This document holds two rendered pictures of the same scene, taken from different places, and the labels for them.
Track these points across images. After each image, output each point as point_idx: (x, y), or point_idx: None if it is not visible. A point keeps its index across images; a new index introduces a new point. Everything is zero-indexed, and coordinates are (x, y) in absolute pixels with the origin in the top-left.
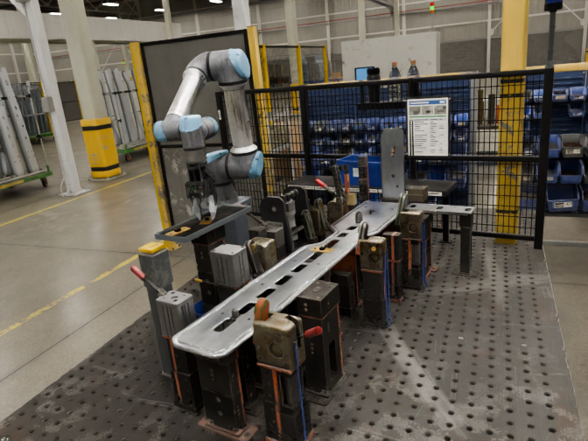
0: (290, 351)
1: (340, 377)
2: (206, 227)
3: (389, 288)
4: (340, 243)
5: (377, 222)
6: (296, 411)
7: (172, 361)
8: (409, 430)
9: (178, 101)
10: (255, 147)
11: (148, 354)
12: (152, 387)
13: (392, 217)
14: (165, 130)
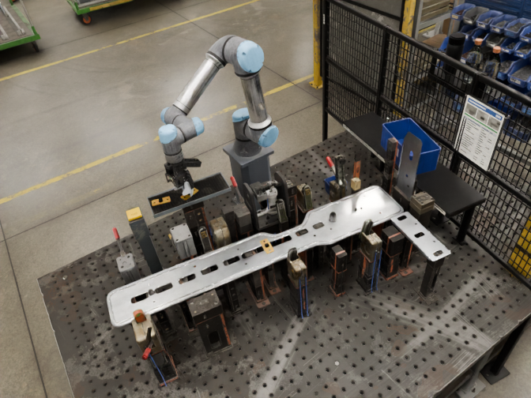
0: (141, 350)
1: (227, 346)
2: (175, 207)
3: (333, 283)
4: (287, 245)
5: (344, 229)
6: (156, 369)
7: None
8: None
9: (185, 91)
10: (267, 124)
11: (158, 250)
12: None
13: None
14: (165, 121)
